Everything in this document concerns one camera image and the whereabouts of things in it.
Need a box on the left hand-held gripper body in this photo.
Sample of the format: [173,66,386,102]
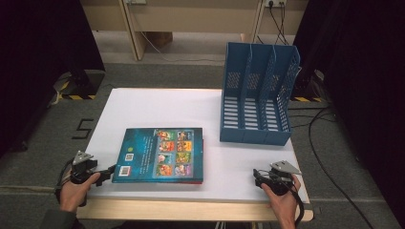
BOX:
[69,150,110,187]

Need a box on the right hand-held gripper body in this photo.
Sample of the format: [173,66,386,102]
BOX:
[265,159,303,196]

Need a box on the teal picture book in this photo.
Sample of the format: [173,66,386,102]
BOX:
[112,127,204,184]

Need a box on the blue plastic file rack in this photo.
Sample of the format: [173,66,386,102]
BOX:
[219,41,302,147]

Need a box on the person's right hand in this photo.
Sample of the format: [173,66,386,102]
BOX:
[260,174,302,221]

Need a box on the person's left hand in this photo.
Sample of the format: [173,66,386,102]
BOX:
[59,173,101,213]

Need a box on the white board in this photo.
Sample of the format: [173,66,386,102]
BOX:
[84,88,310,204]

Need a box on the wooden table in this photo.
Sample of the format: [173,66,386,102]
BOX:
[75,197,315,223]

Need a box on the stand base with striped tape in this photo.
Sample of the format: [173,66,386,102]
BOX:
[290,69,332,103]
[52,69,107,101]

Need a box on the black curtain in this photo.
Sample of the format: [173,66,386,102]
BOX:
[291,0,405,220]
[0,0,107,158]

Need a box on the cardboard box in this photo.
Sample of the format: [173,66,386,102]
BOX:
[148,31,175,50]

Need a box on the beige desk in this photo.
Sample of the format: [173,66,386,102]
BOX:
[79,0,309,62]

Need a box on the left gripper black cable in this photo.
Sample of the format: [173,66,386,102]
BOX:
[54,157,75,204]

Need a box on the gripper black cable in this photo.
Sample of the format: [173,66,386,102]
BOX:
[286,179,306,229]
[54,157,75,204]

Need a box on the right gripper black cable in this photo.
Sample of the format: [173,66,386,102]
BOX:
[286,179,306,229]

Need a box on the long black floor cable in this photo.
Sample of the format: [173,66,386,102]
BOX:
[288,105,376,229]

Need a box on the white cable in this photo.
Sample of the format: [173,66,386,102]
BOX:
[139,31,225,64]

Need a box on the black power cable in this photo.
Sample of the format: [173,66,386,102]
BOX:
[275,2,286,45]
[268,1,290,46]

